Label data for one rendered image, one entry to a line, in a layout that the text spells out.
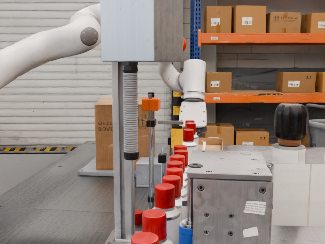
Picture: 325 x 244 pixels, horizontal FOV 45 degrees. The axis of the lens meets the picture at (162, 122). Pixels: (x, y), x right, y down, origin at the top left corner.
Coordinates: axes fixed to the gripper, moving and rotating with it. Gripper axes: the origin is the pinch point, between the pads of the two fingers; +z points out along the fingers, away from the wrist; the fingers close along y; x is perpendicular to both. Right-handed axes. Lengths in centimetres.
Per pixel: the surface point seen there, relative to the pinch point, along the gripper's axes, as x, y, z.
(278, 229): -43, 24, 27
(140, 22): -71, -8, -14
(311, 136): 186, 89, -35
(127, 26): -69, -11, -14
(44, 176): 7, -59, 14
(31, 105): 345, -236, -96
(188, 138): -29.5, 0.4, 3.4
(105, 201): -15.7, -27.3, 22.9
